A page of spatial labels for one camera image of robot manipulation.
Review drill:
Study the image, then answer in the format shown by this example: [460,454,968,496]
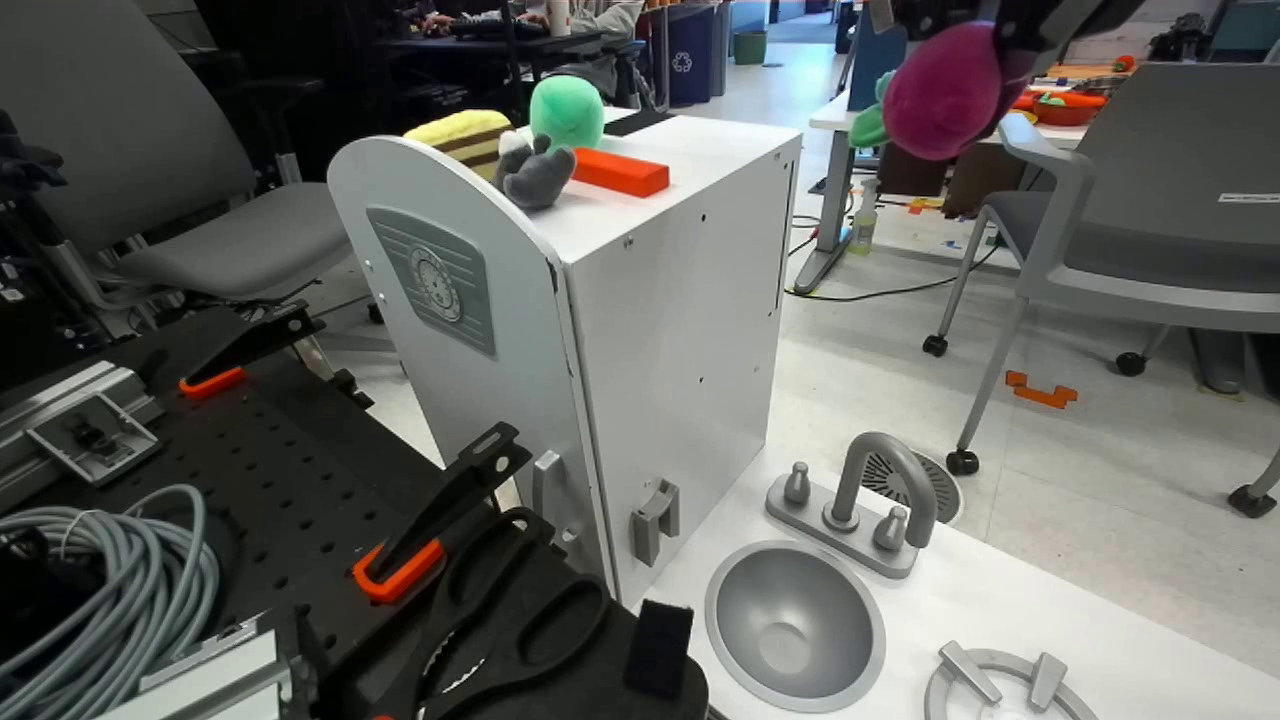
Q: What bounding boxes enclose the magenta beetroot plushy green leaves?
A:
[849,15,1011,166]

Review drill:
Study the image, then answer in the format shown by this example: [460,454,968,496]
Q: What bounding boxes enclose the green round plushy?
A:
[527,70,611,151]

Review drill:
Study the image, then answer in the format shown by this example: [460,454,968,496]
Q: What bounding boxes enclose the grey mouse plushy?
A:
[491,137,581,216]

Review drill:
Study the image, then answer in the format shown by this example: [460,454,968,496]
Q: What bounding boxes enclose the grey toy sink bowl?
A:
[699,540,887,716]

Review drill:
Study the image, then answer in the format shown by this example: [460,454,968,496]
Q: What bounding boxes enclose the blue storage bin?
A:
[842,0,1006,120]

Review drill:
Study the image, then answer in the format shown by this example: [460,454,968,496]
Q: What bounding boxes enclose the orange tray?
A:
[1011,78,1111,130]

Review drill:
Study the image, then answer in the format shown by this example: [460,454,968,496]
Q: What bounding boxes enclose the white desk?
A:
[785,89,1116,300]

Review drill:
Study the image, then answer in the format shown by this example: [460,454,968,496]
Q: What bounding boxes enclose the clear spray bottle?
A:
[842,170,884,258]

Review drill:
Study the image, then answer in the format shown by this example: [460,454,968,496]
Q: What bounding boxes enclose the blue recycling bin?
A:
[660,5,730,109]

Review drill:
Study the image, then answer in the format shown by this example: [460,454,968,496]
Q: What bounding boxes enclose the grey wheeled office chair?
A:
[921,54,1280,518]

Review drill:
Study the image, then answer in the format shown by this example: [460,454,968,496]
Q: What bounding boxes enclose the black tape patch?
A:
[601,102,679,141]

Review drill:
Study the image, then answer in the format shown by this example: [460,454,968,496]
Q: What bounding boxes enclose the orange rectangular block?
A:
[573,144,672,200]

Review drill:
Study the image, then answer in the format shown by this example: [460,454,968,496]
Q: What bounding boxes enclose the white toy kitchen cabinet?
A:
[323,110,804,614]

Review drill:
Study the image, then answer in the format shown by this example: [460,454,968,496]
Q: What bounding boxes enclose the grey toy faucet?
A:
[765,429,942,585]

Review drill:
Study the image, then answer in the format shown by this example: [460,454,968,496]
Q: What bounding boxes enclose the yellow sponge block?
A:
[399,109,517,170]

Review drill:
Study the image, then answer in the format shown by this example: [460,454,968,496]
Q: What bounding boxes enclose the round grey floor outlet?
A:
[873,449,968,529]

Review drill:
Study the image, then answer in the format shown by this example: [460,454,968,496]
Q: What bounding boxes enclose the grey cabinet latch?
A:
[628,475,683,569]

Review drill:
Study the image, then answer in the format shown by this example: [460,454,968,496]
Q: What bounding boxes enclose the white toy kitchen counter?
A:
[624,440,1280,720]

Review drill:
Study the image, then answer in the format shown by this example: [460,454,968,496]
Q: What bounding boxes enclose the grey toy stove burner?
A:
[921,637,1103,720]

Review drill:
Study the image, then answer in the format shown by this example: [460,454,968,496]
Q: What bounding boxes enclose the black clamp foot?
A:
[323,368,377,415]

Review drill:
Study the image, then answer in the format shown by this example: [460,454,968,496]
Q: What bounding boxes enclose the small black block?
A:
[618,594,699,707]

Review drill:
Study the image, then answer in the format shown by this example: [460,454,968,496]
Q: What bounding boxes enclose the grey padded chair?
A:
[0,0,357,317]

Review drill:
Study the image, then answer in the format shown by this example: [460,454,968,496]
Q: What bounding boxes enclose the black floor cable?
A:
[785,222,1016,307]

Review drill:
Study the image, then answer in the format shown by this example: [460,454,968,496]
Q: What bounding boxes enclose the black clamp orange handle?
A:
[175,300,326,407]
[348,420,536,607]

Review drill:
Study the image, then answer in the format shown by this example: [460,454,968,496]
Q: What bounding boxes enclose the silver aluminium rail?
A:
[0,356,162,512]

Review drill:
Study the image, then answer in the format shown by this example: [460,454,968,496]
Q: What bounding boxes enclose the silver metal bracket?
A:
[96,613,316,720]

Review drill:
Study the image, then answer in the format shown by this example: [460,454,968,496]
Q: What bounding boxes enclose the grey cable bundle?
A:
[0,479,224,720]

